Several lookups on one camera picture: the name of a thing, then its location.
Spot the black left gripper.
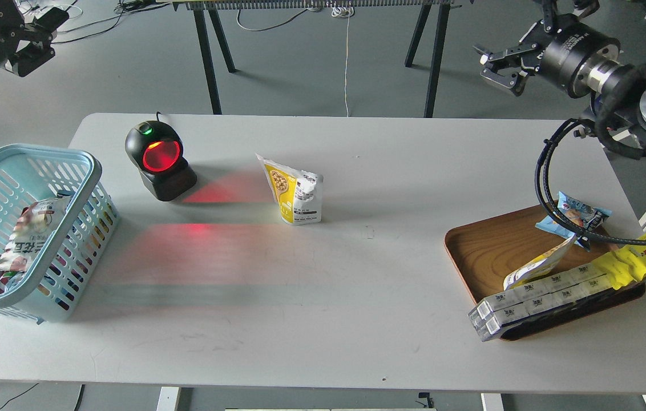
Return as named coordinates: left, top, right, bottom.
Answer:
left=0, top=1, right=69, bottom=77

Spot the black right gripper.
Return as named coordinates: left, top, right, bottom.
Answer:
left=473, top=0, right=621, bottom=99

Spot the yellow white snack pouch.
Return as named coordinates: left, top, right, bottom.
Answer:
left=257, top=154, right=324, bottom=225

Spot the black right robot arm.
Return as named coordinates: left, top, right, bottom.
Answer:
left=477, top=1, right=646, bottom=159

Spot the light blue plastic basket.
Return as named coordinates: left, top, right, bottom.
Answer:
left=0, top=144, right=119, bottom=323

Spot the blue snack packet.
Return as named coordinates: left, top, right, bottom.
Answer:
left=535, top=191, right=612, bottom=239

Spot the red white snack in basket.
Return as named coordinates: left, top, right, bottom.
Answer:
left=0, top=192, right=73, bottom=294

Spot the yellow cartoon snack bag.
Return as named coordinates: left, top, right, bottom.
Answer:
left=591, top=232, right=646, bottom=291

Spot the black trestle table background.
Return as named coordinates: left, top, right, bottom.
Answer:
left=154, top=6, right=479, bottom=117

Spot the black barcode scanner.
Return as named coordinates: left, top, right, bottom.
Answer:
left=125, top=111, right=197, bottom=202

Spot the wooden brown tray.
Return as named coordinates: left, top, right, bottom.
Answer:
left=444, top=205, right=646, bottom=341

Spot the yellow white pouch in tray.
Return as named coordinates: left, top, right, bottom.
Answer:
left=503, top=233, right=577, bottom=291

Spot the long clear box pack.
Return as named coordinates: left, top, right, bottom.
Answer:
left=469, top=263, right=612, bottom=341

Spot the floor cables and adapter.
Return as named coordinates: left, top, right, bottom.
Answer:
left=15, top=0, right=169, bottom=46

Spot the white hanging cord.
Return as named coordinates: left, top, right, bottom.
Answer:
left=331, top=5, right=356, bottom=117

